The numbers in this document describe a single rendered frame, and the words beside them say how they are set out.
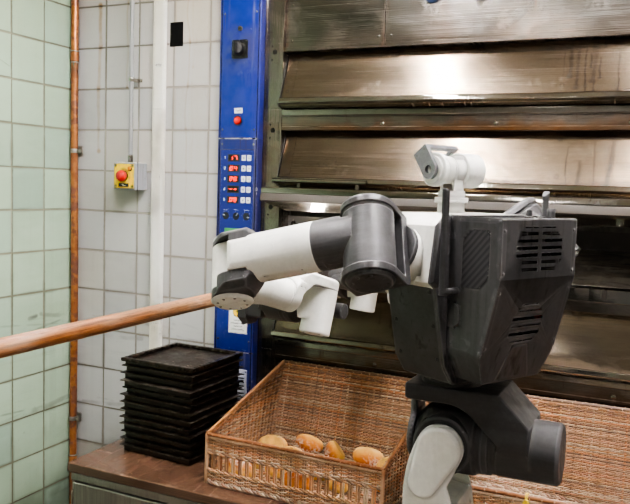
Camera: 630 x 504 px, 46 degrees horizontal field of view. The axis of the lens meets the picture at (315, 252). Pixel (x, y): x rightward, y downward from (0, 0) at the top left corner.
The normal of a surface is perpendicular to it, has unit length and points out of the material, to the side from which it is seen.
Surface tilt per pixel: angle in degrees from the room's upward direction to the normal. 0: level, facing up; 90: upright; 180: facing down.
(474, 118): 90
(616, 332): 70
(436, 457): 90
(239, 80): 90
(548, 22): 90
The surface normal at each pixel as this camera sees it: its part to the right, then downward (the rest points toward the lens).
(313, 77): -0.38, -0.28
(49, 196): 0.91, 0.07
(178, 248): -0.42, 0.07
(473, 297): -0.81, 0.03
